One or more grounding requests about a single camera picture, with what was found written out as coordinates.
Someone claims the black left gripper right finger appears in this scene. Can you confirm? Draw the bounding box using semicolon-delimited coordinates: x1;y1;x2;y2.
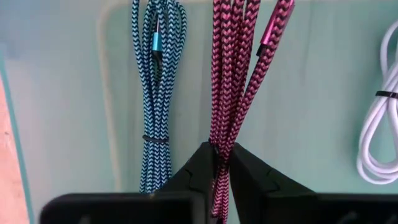
229;142;317;224

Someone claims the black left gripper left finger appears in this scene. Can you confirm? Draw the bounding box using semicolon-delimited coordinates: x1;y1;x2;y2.
157;142;218;224

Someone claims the blue black braided cable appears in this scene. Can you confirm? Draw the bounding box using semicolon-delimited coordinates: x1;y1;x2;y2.
130;0;188;194

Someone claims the pink black braided cable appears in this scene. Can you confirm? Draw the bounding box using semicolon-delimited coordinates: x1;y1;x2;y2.
208;0;295;224

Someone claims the small white cable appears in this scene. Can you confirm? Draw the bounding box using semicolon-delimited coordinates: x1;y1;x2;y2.
356;20;398;186

